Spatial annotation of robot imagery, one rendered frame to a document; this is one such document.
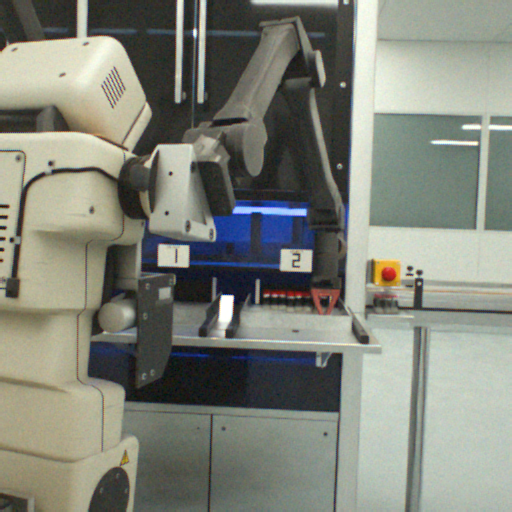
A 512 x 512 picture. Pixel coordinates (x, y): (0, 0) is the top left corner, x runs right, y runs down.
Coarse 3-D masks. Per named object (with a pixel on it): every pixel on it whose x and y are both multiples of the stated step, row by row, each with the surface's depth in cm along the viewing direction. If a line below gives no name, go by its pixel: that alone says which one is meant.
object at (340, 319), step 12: (240, 312) 141; (252, 312) 140; (264, 312) 140; (276, 312) 161; (288, 312) 162; (300, 312) 163; (312, 312) 163; (324, 312) 164; (336, 312) 165; (348, 312) 144; (240, 324) 141; (252, 324) 141; (264, 324) 140; (276, 324) 140; (288, 324) 140; (300, 324) 140; (312, 324) 140; (324, 324) 140; (336, 324) 139; (348, 324) 139
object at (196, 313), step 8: (120, 296) 161; (176, 304) 169; (184, 304) 170; (192, 304) 170; (200, 304) 171; (208, 304) 171; (216, 304) 161; (176, 312) 141; (184, 312) 141; (192, 312) 141; (200, 312) 141; (208, 312) 145; (176, 320) 142; (184, 320) 141; (192, 320) 141; (200, 320) 141
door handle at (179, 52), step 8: (184, 0) 158; (184, 8) 158; (176, 16) 158; (184, 16) 159; (176, 24) 158; (176, 32) 158; (176, 40) 158; (176, 48) 158; (176, 56) 159; (176, 64) 159; (176, 72) 159; (176, 80) 159; (176, 88) 159; (176, 96) 159; (184, 96) 165
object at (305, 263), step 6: (282, 252) 165; (288, 252) 165; (294, 252) 165; (300, 252) 165; (306, 252) 165; (282, 258) 165; (288, 258) 165; (294, 258) 165; (300, 258) 165; (306, 258) 165; (282, 264) 165; (288, 264) 165; (300, 264) 165; (306, 264) 165; (282, 270) 165; (288, 270) 165; (294, 270) 165; (300, 270) 165; (306, 270) 165
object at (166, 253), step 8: (160, 248) 167; (168, 248) 167; (184, 248) 167; (160, 256) 167; (168, 256) 167; (184, 256) 167; (160, 264) 167; (168, 264) 167; (176, 264) 167; (184, 264) 167
